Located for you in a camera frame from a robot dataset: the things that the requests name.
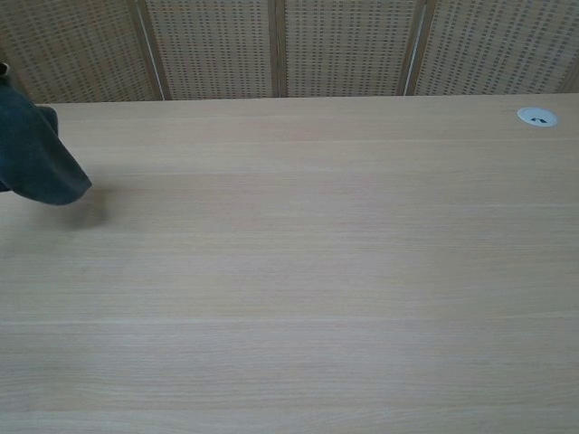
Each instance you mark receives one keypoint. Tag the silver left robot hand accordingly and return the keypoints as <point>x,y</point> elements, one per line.
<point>2,68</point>

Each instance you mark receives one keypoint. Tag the dark grey cloth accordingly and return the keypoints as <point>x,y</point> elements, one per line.
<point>36,153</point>

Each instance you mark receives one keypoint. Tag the woven bamboo screen panel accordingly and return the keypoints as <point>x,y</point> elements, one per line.
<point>86,50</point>
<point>9,90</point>
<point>497,45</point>
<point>348,45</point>
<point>212,45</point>

